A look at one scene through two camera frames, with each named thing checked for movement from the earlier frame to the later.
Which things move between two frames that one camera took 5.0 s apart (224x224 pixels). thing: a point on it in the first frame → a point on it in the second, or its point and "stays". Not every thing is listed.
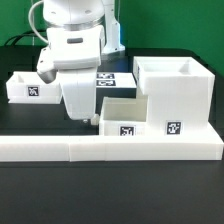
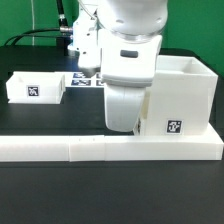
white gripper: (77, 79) → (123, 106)
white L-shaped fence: (84, 148) stays
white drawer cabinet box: (179, 96) stays
